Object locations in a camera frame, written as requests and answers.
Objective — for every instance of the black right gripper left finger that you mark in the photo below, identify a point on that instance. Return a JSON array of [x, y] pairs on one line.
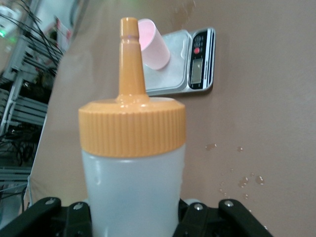
[[49, 217]]

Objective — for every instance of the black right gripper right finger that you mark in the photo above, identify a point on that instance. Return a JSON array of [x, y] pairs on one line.
[[222, 222]]

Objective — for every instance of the translucent orange-capped sauce bottle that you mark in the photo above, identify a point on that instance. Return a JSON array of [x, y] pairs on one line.
[[133, 172]]

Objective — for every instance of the pink plastic cup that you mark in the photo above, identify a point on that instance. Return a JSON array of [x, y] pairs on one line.
[[155, 51]]

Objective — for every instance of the silver digital kitchen scale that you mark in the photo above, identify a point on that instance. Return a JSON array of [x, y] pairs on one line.
[[172, 74]]

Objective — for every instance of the aluminium frame rack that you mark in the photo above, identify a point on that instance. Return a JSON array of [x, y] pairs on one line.
[[22, 108]]

